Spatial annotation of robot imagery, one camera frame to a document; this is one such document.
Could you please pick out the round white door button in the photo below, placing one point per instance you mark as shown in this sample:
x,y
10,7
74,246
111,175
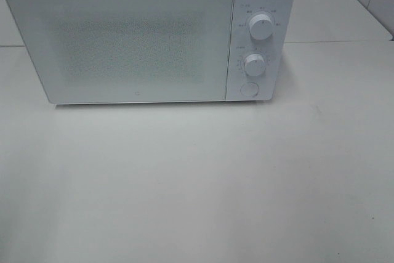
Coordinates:
x,y
249,89

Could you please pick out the white round knob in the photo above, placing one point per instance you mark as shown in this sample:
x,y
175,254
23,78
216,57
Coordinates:
x,y
254,65
260,26

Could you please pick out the white microwave door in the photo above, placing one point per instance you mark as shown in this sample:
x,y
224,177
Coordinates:
x,y
124,51

